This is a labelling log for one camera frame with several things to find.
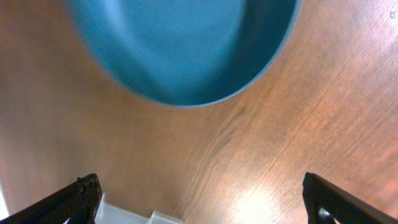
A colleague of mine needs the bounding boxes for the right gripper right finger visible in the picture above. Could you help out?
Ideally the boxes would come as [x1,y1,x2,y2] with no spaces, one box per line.
[302,172,397,224]

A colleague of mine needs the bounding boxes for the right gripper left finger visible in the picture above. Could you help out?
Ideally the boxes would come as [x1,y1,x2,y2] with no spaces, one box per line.
[1,174,102,224]

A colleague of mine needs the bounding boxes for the clear plastic storage container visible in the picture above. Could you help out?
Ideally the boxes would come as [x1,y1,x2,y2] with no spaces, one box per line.
[63,192,186,224]

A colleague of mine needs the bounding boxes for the blue plate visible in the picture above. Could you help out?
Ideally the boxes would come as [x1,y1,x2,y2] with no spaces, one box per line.
[67,0,302,108]

